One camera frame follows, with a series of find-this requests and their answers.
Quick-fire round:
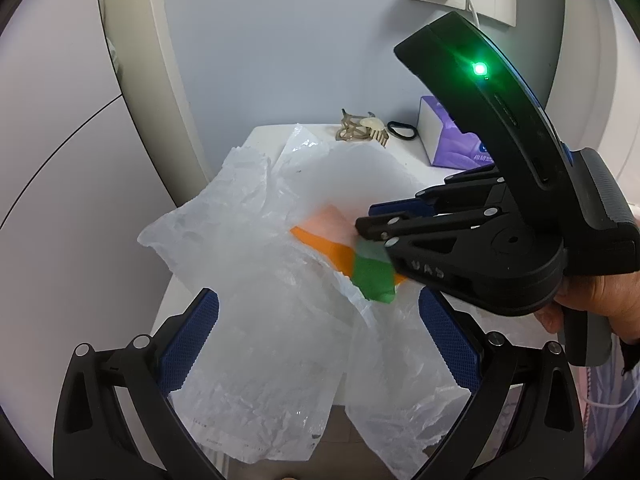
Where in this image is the pink floral bedsheet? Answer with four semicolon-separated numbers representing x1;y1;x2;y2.
582;347;640;480

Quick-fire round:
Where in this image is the black hair tie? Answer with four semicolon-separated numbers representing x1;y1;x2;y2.
386;120;419;141

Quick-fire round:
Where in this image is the tan hair claw clip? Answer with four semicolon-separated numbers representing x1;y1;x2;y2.
334;108;373;143

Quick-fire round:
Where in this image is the translucent white plastic bag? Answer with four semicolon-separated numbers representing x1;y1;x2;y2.
137;122;472;472

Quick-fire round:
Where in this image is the purple tissue box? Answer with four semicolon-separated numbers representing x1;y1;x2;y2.
417;95;497;169

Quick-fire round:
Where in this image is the orange and green wrapper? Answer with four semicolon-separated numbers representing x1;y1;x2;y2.
290;205;407;306

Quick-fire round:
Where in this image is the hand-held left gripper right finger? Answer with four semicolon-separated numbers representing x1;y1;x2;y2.
416;287;586;480

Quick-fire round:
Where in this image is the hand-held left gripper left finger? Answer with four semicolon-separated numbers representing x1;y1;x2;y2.
52;287;221;480

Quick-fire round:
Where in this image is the white nightstand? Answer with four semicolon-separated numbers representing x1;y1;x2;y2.
150;122;571;408

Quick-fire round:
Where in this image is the white headboard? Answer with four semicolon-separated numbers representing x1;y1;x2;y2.
547;0;640;221

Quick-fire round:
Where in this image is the cream hair claw clip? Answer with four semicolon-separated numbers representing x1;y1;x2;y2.
361;116;392;149

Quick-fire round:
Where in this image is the person's right hand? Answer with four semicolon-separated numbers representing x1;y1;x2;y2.
531;269;640;347

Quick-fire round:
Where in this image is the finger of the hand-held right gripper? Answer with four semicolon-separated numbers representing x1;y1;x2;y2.
354;205;503;281
369;167;506;221

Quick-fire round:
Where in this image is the white charging cable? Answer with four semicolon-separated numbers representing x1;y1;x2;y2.
449;0;484;30

